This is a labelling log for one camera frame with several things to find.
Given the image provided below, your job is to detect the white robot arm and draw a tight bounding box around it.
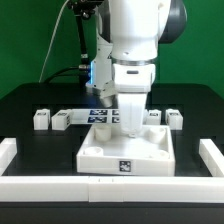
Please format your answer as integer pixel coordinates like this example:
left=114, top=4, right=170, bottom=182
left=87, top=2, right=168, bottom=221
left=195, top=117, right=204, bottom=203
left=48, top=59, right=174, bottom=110
left=86, top=0, right=187, bottom=136

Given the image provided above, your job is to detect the white marker base plate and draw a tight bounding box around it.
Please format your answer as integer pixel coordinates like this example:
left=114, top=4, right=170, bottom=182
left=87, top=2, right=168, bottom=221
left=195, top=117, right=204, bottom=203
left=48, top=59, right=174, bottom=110
left=71, top=109, right=120, bottom=124

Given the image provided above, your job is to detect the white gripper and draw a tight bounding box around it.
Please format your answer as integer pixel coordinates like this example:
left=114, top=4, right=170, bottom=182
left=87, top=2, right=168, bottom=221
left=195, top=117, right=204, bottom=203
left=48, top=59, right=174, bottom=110
left=118, top=93, right=147, bottom=135

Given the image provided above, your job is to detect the white U-shaped fence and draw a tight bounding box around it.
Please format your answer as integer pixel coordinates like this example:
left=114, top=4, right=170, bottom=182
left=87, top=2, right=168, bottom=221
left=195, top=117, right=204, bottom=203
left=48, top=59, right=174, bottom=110
left=0, top=138, right=224, bottom=203

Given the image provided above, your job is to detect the white square tabletop part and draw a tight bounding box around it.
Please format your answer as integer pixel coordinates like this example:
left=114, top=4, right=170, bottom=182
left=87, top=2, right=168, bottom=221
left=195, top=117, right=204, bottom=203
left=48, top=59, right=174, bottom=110
left=76, top=124, right=175, bottom=176

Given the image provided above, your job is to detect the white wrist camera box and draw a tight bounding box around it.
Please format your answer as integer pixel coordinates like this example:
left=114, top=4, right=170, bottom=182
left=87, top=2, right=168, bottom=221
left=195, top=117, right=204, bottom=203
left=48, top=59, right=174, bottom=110
left=113, top=64, right=156, bottom=93

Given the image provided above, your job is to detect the black cable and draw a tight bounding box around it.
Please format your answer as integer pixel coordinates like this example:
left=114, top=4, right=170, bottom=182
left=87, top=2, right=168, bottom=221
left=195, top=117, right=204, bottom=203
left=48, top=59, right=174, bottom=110
left=43, top=66, right=91, bottom=84

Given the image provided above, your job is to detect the black camera stand pole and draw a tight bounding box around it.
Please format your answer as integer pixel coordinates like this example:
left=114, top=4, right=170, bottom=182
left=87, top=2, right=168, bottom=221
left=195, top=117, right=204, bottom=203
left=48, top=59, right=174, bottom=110
left=67, top=0, right=104, bottom=86

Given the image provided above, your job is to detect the white cable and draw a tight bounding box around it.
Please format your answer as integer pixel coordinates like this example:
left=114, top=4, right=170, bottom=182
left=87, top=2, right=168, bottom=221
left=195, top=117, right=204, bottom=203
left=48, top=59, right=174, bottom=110
left=38, top=0, right=71, bottom=84

